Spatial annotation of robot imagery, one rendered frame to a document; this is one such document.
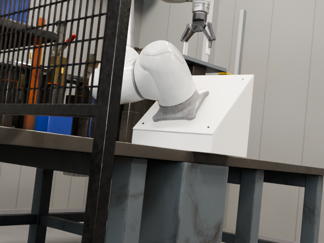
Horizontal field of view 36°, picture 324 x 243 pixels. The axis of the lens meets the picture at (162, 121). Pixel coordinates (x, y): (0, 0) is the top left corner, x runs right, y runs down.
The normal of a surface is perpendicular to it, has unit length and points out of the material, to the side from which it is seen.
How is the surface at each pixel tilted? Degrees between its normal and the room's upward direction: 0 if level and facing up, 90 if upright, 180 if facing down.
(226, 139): 90
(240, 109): 90
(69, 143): 90
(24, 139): 90
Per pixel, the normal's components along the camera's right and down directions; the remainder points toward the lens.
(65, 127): 0.71, 0.03
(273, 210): -0.61, -0.12
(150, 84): -0.29, 0.57
